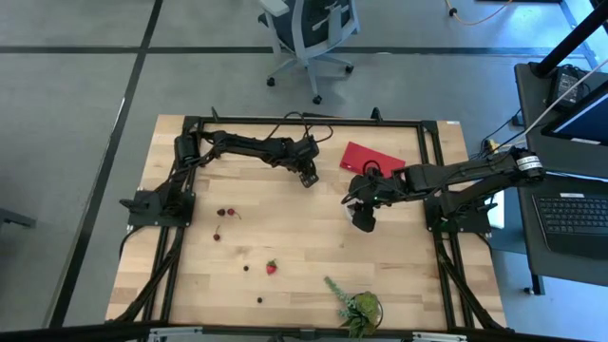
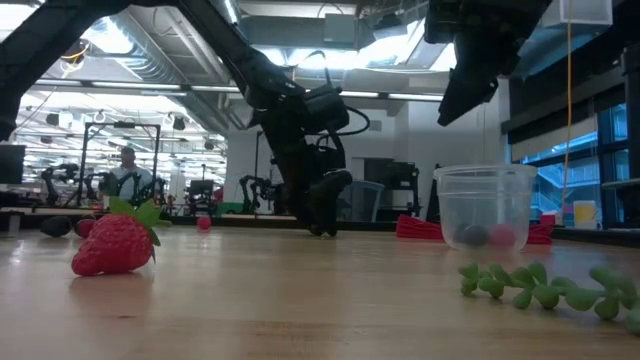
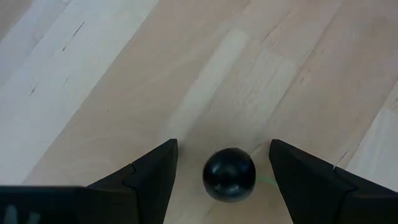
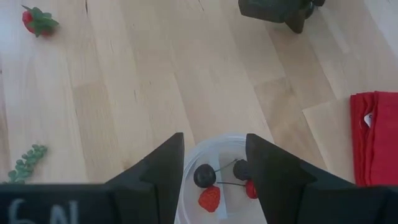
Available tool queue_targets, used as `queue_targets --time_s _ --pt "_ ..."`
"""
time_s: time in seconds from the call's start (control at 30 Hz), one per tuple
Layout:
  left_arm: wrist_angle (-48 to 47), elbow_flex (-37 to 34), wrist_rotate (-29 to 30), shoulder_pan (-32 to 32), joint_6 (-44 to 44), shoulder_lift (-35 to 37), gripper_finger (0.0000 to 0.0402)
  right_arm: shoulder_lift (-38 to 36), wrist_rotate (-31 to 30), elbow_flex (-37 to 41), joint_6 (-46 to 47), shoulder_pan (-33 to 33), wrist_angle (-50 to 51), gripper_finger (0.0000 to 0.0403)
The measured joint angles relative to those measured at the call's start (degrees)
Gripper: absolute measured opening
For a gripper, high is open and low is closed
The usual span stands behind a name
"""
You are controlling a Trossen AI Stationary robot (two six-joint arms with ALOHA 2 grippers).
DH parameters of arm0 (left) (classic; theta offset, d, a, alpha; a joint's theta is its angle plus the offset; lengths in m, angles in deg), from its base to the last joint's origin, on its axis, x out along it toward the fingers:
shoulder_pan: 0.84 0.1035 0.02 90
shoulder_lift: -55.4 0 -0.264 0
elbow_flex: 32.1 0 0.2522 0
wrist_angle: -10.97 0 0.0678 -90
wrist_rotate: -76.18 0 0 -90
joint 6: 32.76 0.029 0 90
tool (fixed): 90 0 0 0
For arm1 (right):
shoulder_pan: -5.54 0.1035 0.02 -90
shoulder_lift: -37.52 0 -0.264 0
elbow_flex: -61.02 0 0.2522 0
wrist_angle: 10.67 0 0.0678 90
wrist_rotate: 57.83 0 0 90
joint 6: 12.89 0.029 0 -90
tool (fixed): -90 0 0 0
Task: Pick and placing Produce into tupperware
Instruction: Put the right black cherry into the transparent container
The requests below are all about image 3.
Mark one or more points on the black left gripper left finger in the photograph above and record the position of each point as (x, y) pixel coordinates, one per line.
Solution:
(93, 202)

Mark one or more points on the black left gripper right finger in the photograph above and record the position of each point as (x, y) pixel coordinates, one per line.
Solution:
(317, 193)

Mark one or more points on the dark round berry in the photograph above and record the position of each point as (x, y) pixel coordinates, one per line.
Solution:
(229, 174)

